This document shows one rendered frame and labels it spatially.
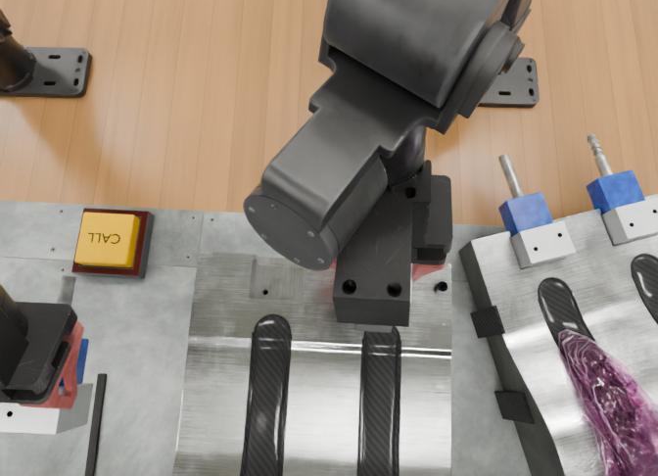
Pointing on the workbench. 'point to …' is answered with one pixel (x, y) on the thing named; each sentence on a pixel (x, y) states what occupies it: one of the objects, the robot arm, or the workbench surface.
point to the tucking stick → (95, 425)
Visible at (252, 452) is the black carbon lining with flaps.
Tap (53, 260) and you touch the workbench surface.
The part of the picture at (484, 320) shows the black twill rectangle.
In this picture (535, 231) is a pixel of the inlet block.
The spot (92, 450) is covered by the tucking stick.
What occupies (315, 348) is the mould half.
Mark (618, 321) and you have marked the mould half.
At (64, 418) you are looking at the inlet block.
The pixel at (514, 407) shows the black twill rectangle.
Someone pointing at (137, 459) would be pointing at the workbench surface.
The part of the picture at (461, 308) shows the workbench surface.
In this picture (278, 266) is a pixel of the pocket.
